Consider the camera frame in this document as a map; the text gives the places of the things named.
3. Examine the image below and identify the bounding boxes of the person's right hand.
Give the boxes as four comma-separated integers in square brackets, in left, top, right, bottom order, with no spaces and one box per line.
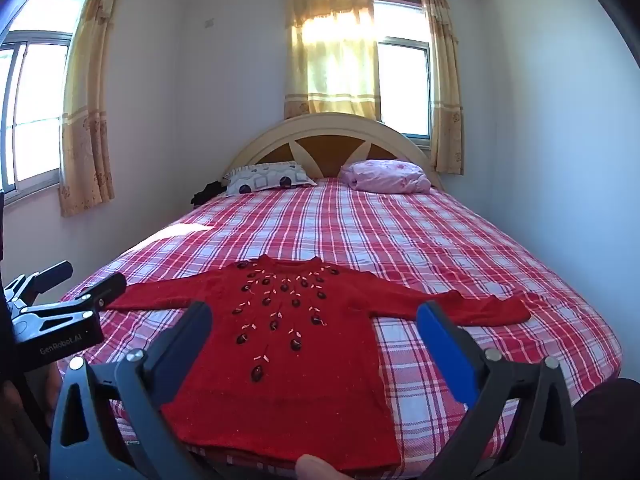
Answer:
[294,455,343,480]

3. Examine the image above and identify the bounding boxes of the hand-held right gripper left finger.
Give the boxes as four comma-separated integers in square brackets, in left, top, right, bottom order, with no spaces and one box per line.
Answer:
[50,301,213,480]

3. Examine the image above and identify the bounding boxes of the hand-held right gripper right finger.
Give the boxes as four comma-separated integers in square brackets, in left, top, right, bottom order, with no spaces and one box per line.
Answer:
[416,300,581,480]

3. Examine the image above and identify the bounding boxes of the sliding window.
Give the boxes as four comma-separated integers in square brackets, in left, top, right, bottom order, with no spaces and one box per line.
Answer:
[372,0,433,148]
[0,0,88,206]

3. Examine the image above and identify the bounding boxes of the red knitted sweater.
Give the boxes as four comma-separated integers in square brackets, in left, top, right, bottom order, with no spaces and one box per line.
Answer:
[105,255,531,471]

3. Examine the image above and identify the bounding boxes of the black cloth bundle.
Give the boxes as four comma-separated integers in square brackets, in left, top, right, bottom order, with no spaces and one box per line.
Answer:
[190,180,228,207]

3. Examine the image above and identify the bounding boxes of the white patterned pillow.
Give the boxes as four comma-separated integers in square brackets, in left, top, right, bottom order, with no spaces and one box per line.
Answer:
[222,161,317,196]

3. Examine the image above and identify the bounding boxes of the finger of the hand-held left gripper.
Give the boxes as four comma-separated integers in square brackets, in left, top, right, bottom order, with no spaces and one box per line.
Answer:
[4,260,74,307]
[37,272,127,317]

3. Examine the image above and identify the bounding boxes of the cream wooden headboard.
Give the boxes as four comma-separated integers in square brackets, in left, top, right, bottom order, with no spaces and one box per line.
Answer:
[226,112,443,191]

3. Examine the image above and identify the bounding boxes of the red plaid bed sheet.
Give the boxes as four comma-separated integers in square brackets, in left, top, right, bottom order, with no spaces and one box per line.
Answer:
[57,177,623,478]

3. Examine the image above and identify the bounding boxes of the yellow floral curtain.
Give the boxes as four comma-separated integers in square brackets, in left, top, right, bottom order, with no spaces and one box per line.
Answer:
[284,0,381,122]
[59,0,131,218]
[420,0,465,176]

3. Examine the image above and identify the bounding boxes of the pink pillow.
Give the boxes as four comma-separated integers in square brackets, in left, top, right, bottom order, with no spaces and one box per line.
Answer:
[340,160,432,195]

